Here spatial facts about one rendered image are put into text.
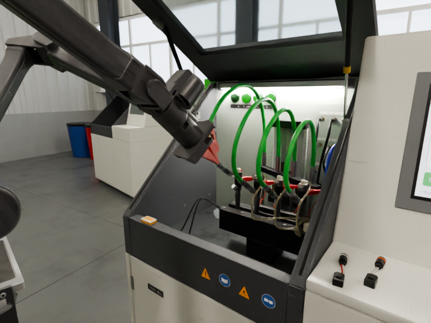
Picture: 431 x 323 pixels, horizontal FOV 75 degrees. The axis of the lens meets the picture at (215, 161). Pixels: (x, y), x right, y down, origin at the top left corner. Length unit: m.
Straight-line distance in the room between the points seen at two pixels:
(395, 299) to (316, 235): 0.20
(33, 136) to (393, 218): 7.36
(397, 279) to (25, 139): 7.36
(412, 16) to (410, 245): 4.25
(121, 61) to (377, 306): 0.67
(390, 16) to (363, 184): 4.18
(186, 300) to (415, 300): 0.64
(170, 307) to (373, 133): 0.86
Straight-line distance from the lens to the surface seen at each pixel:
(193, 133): 0.61
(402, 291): 0.77
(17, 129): 7.52
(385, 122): 0.88
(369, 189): 0.87
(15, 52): 1.05
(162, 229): 0.98
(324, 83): 1.13
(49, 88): 7.84
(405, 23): 4.91
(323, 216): 0.80
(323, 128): 1.16
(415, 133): 0.87
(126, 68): 0.52
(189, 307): 1.04
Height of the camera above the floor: 1.39
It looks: 13 degrees down
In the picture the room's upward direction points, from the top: straight up
